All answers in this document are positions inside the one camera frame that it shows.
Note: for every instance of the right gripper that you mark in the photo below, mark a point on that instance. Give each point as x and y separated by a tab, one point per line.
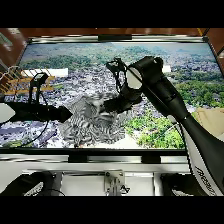
121	99

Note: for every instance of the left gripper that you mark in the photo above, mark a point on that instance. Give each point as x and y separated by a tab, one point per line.
50	113

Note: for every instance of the black and white patterned shirt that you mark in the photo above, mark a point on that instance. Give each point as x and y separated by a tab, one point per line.
88	125

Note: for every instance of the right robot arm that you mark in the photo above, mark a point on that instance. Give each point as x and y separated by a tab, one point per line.
200	140

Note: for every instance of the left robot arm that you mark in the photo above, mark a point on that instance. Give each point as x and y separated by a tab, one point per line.
20	112

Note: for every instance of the beige garment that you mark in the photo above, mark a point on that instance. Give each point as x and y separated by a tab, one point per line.
210	121

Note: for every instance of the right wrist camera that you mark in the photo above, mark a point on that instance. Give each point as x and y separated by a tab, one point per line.
117	68

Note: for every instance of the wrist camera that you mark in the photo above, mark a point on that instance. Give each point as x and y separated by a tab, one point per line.
117	68
39	78

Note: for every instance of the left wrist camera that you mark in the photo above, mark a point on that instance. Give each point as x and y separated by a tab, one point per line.
39	78

